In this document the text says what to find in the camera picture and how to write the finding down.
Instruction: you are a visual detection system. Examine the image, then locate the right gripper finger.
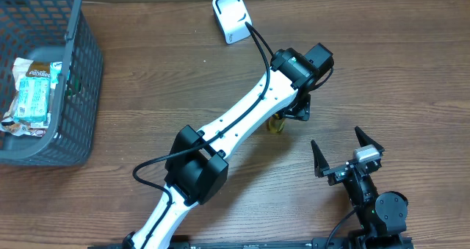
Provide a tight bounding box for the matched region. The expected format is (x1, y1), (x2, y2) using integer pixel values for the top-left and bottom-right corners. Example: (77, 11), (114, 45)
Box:
(311, 140), (330, 178)
(354, 126), (385, 154)

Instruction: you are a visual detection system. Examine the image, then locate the yellow dish soap bottle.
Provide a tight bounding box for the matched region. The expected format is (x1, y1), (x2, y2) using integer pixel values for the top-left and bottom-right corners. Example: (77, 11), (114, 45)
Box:
(267, 113), (286, 134)

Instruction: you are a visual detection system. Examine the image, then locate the teal tissue pack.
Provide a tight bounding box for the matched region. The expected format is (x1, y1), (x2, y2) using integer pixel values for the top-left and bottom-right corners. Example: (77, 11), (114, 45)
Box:
(14, 77), (51, 123)

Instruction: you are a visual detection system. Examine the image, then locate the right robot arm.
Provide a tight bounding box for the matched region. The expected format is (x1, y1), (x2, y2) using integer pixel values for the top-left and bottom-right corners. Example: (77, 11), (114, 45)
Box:
(311, 126), (414, 249)

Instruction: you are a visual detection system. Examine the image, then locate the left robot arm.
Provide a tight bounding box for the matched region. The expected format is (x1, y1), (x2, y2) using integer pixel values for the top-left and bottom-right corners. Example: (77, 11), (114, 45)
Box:
(122, 43), (334, 248)

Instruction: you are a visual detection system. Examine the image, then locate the white barcode scanner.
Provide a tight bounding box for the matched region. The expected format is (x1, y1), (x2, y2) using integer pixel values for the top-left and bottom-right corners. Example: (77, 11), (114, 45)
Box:
(212, 0), (253, 45)

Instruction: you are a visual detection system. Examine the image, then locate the grey plastic shopping basket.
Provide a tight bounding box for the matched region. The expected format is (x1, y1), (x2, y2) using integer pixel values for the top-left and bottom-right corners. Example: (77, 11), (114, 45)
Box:
(1, 0), (104, 166)

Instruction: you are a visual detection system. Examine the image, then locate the brown white snack bag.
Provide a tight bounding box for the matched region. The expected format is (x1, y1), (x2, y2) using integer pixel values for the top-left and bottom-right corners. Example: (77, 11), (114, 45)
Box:
(1, 57), (62, 137)

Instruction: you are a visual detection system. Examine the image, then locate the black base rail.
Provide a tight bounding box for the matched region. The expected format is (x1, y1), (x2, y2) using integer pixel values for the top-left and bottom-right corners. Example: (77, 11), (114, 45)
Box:
(88, 237), (415, 249)

